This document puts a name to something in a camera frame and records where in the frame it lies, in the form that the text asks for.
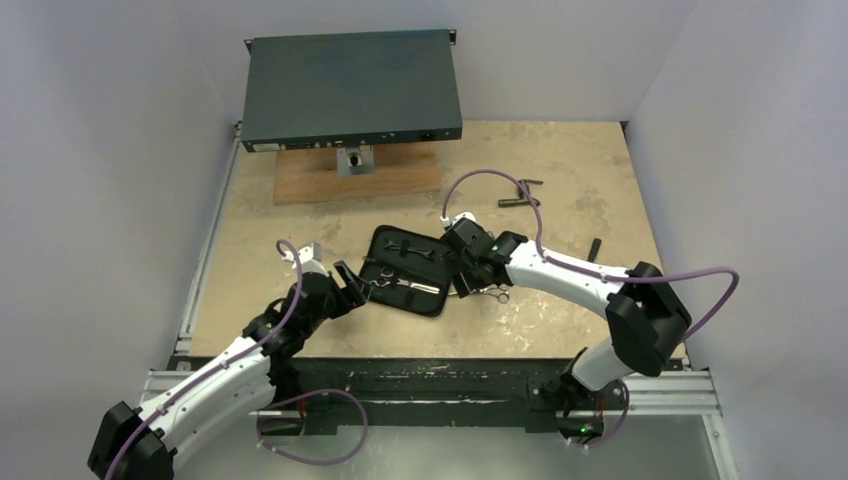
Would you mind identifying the black zippered tool case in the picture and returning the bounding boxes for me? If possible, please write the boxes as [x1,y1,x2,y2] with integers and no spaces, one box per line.
[358,225,451,318]

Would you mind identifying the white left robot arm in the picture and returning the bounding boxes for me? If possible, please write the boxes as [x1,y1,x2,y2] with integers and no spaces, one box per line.
[87,261,373,479]

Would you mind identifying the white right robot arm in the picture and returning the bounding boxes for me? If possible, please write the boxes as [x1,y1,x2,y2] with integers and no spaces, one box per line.
[441,214,692,407]

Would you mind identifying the black hair clip in case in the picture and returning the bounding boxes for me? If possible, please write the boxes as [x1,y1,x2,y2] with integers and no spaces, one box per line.
[384,240,416,255]

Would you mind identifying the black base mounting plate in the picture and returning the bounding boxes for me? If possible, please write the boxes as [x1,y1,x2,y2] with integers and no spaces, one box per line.
[260,357,627,440]

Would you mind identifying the wooden board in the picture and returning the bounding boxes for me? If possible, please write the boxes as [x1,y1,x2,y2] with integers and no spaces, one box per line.
[272,144,441,206]

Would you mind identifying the dark green rack device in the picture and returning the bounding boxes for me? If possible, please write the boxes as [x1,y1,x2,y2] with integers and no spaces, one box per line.
[241,29,463,152]

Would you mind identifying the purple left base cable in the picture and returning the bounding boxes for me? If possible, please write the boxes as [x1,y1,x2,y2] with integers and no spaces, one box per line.
[255,388,369,467]

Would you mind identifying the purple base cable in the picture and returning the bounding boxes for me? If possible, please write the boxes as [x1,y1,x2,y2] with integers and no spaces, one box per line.
[566,384,631,452]
[255,388,369,467]

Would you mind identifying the grey metal bracket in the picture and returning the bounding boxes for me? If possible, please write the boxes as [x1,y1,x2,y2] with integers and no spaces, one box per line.
[336,145,376,177]

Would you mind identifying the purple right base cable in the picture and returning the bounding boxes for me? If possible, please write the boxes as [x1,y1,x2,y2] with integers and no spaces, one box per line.
[566,384,631,452]

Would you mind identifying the aluminium frame rail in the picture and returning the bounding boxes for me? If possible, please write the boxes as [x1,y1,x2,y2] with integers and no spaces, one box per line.
[139,370,721,416]

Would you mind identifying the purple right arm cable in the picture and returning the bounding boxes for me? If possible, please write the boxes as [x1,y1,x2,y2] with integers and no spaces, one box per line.
[441,169,740,342]

